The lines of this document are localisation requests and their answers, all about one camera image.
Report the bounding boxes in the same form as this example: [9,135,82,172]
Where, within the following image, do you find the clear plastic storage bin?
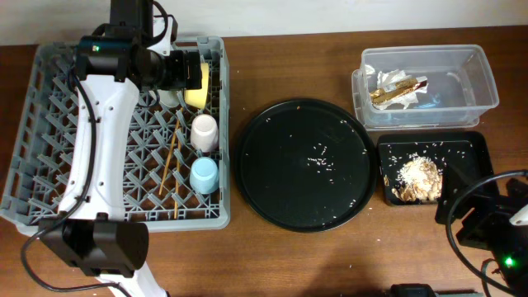
[351,45,499,131]

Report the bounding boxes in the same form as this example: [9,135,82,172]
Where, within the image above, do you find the grey round plate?
[158,90,181,108]

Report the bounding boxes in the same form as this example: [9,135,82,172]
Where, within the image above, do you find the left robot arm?
[35,0,204,296]

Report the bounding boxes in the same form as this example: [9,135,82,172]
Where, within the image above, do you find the yellow bowl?
[184,63,210,109]

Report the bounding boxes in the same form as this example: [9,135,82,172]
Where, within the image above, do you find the blue plastic cup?
[190,157,219,195]

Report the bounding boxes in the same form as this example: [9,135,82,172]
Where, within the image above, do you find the pink plastic cup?
[191,114,219,153]

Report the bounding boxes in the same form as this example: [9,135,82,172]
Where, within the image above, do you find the gold snack wrapper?
[370,77,427,105]

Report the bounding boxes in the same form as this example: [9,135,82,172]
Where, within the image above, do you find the white napkin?
[369,69,428,111]

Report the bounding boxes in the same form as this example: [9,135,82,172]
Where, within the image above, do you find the black rectangular tray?
[377,131,493,206]

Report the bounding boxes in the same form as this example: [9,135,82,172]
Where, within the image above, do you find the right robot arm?
[435,166,527,296]

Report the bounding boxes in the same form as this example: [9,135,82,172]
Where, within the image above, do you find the round black serving tray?
[233,98,379,233]

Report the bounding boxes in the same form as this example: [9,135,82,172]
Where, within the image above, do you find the grey plastic dishwasher rack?
[1,36,230,236]

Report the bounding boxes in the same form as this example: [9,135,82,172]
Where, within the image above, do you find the food scraps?
[381,152,443,205]

